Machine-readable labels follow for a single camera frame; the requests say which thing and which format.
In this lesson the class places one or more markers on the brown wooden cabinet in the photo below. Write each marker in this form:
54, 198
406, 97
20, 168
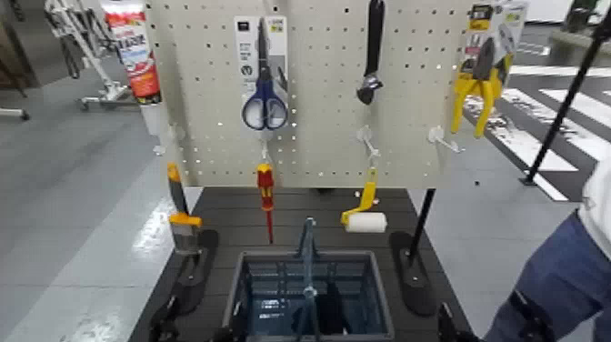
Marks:
14, 43

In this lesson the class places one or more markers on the white scissors package card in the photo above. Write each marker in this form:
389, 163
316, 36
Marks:
246, 52

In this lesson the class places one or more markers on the clear plastic pegboard hook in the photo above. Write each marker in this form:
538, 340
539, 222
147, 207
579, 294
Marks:
367, 138
436, 135
171, 133
265, 150

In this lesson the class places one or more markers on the white wheeled metal frame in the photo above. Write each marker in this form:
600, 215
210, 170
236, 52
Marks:
90, 48

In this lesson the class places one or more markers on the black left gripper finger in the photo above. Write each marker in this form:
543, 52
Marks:
241, 327
164, 327

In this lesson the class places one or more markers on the pliers package card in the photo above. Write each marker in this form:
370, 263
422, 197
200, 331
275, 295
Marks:
482, 14

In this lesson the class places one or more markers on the black tripod pole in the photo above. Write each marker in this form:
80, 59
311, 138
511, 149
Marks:
563, 110

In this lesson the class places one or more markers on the red yellow screwdriver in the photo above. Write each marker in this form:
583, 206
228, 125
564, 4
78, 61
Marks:
265, 184

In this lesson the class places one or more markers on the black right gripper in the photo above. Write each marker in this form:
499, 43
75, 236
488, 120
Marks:
468, 337

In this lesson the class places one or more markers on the black adjustable wrench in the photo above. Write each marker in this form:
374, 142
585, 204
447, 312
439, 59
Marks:
374, 43

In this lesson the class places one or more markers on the beige pegboard panel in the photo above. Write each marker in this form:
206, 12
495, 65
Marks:
324, 143

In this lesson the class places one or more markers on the person in blue jeans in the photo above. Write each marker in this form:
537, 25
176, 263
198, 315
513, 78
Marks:
573, 267

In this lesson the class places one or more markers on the yellow paint brush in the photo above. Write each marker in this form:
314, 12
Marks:
185, 236

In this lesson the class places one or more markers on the red white banner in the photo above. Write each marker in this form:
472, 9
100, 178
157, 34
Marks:
136, 52

